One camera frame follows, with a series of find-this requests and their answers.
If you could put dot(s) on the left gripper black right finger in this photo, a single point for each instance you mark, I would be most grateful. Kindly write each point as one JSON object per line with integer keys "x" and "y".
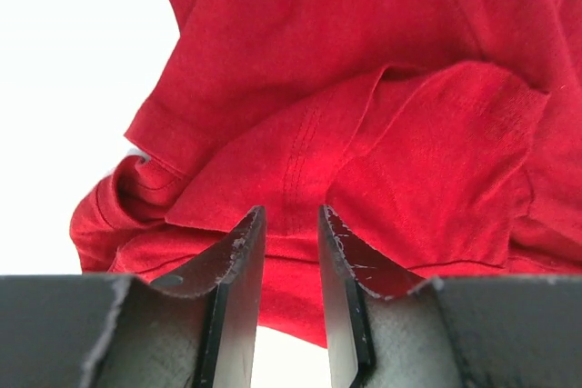
{"x": 388, "y": 327}

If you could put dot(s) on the red t shirt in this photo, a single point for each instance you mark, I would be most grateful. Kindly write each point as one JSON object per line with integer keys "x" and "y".
{"x": 445, "y": 133}

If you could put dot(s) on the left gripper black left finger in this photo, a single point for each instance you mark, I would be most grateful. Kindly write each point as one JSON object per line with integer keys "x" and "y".
{"x": 192, "y": 327}

